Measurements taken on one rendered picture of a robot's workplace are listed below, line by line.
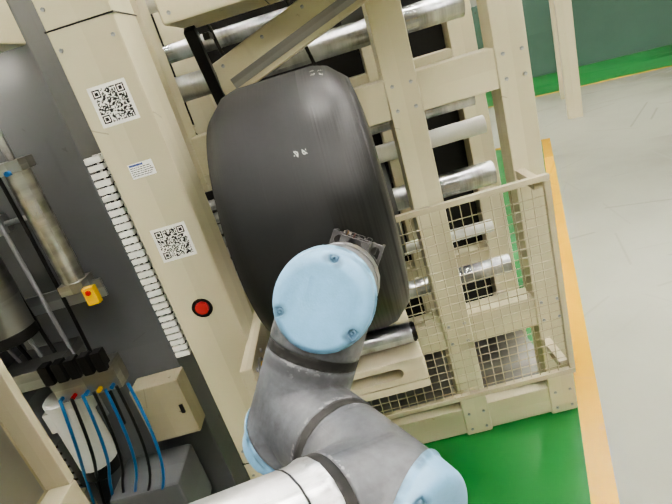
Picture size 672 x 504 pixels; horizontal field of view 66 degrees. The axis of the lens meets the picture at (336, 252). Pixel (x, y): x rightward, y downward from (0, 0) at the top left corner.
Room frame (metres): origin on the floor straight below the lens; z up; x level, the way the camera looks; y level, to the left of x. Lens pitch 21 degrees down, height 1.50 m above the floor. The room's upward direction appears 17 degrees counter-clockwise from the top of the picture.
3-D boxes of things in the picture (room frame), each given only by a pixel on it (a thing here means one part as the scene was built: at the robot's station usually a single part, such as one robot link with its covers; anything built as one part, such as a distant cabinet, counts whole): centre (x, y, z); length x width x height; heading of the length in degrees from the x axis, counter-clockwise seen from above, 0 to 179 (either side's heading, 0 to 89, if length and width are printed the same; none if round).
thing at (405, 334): (0.97, 0.06, 0.90); 0.35 x 0.05 x 0.05; 86
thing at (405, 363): (0.97, 0.07, 0.84); 0.36 x 0.09 x 0.06; 86
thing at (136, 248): (1.09, 0.40, 1.19); 0.05 x 0.04 x 0.48; 176
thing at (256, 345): (1.12, 0.23, 0.90); 0.40 x 0.03 x 0.10; 176
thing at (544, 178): (1.42, -0.20, 0.65); 0.90 x 0.02 x 0.70; 86
